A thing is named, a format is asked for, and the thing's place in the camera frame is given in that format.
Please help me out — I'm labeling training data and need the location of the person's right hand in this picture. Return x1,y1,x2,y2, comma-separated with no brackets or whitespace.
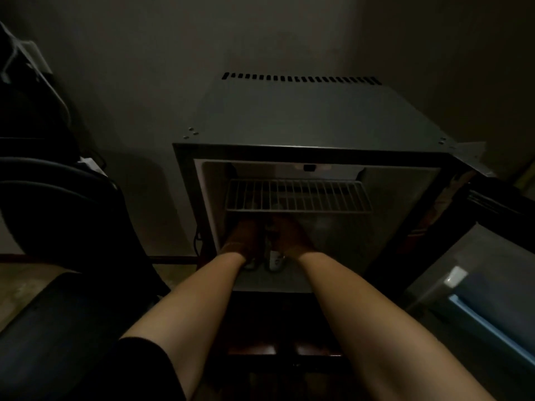
267,216,318,260

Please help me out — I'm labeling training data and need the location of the white power adapter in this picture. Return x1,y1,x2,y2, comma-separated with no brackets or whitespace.
79,157,108,176

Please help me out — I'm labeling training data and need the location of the person's black left sleeve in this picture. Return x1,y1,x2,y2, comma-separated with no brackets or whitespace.
71,337,187,401

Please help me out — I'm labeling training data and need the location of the person's left forearm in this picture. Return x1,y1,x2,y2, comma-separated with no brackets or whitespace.
119,251,247,399

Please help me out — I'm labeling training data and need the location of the black mini fridge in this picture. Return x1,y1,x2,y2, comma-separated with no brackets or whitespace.
172,72,535,368

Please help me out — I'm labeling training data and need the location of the black office chair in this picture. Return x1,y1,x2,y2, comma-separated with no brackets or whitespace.
0,156,170,401

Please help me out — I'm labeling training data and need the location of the white socket with plug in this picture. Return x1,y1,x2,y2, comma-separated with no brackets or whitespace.
21,40,53,76

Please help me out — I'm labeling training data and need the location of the person's left hand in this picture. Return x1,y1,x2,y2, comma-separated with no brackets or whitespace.
220,218,260,260

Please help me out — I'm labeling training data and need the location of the person's right forearm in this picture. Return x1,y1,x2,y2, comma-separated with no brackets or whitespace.
297,251,496,401

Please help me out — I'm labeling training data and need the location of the light blue door rack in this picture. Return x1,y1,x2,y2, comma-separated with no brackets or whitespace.
442,266,535,366

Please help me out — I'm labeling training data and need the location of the clear plastic water bottle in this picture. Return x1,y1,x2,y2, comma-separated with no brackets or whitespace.
264,229,289,273
242,229,264,272

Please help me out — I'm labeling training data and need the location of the white power cable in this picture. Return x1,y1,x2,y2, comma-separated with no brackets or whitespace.
0,50,72,126

